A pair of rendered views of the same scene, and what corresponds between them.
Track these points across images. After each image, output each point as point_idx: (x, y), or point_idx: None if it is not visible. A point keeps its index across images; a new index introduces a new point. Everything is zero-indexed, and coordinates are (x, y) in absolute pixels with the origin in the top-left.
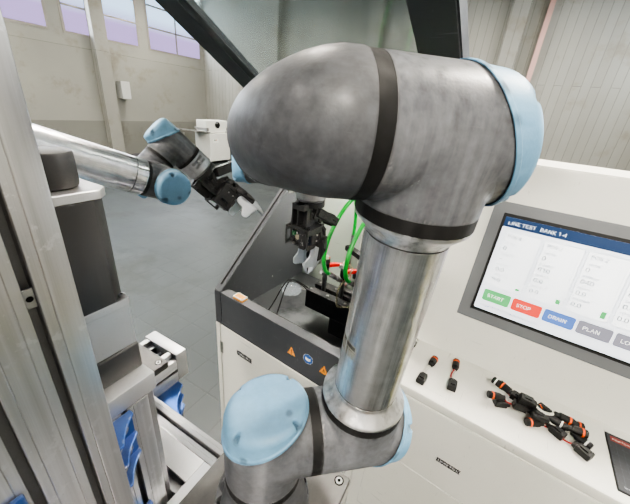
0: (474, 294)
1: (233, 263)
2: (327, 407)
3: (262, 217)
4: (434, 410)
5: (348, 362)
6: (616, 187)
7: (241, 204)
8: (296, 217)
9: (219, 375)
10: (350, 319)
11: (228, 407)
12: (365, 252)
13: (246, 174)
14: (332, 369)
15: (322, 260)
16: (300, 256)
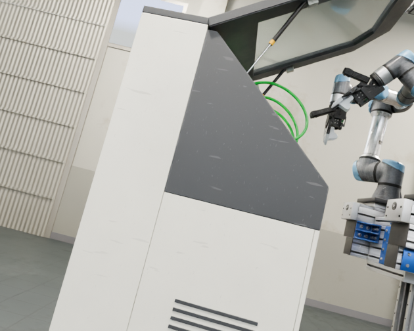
0: None
1: (309, 159)
2: (380, 161)
3: (272, 108)
4: None
5: (381, 146)
6: None
7: (349, 102)
8: (343, 113)
9: (301, 318)
10: (382, 136)
11: (402, 163)
12: (386, 121)
13: (407, 107)
14: (373, 155)
15: (298, 141)
16: (332, 134)
